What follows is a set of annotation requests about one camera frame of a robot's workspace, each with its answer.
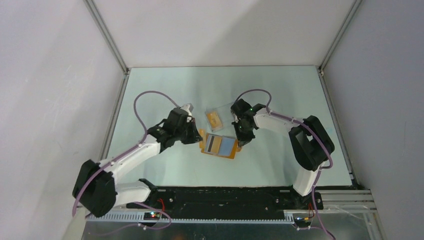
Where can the clear plastic card tray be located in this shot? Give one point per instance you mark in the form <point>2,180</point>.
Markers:
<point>225,114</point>

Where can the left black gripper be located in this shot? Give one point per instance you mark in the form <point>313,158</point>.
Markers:
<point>194,137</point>

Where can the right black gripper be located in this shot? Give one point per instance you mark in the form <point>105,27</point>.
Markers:
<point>242,139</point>

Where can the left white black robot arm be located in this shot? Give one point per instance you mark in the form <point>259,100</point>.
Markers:
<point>98,186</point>

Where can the left aluminium frame rail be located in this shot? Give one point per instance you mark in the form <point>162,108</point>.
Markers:
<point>124,69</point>

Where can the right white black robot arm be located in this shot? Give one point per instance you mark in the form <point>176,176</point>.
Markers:
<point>310,142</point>

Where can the grey slotted cable duct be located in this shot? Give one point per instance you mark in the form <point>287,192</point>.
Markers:
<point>141,217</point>

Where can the aluminium frame rail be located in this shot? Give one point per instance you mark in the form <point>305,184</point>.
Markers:
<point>321,70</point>
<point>124,69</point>

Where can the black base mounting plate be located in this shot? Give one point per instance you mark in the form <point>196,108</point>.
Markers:
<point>231,203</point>

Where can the right aluminium frame rail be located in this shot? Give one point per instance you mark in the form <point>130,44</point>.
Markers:
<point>321,70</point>

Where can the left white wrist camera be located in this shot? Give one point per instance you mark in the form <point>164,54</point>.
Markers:
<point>188,107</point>

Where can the orange leather card holder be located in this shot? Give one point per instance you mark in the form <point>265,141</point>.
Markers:
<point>229,146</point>

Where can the left controller circuit board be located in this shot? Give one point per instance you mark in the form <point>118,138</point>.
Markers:
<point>152,216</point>

